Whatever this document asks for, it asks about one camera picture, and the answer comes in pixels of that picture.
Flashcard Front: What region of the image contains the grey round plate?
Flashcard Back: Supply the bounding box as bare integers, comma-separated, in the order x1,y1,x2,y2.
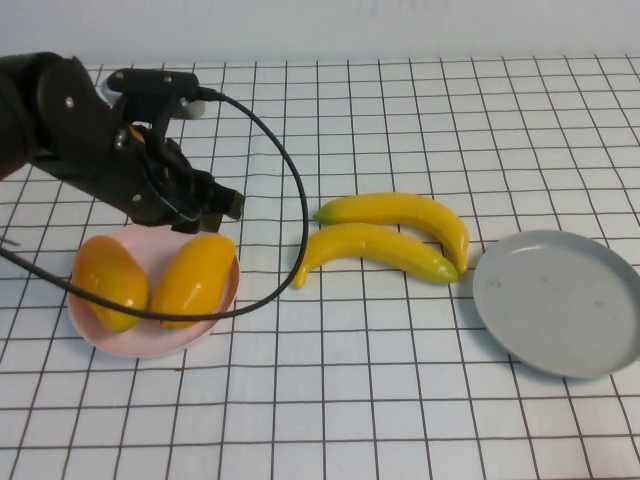
472,228,640,380

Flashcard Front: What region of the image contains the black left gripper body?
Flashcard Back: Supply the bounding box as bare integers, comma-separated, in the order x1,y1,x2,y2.
107,122,207,235

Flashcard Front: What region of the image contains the white checked tablecloth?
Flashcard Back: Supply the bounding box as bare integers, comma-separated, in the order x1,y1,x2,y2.
0,54,640,480

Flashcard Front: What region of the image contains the yellow banana with green tip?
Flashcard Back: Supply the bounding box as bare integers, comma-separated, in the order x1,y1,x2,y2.
293,222,460,290

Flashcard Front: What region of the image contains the pink round plate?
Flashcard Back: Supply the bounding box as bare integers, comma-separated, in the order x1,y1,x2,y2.
67,224,242,359

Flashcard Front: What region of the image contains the strongly curved yellow banana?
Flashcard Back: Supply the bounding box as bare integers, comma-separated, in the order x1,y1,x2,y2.
313,192,471,275

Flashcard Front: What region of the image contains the black left camera cable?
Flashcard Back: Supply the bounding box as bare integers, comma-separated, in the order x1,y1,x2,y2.
0,87,309,321

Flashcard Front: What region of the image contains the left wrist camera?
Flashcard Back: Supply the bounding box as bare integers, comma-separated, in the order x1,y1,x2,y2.
101,68,207,122

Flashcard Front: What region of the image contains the orange yellow mango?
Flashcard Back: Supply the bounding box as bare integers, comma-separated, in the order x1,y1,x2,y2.
149,234,237,330
71,234,151,335

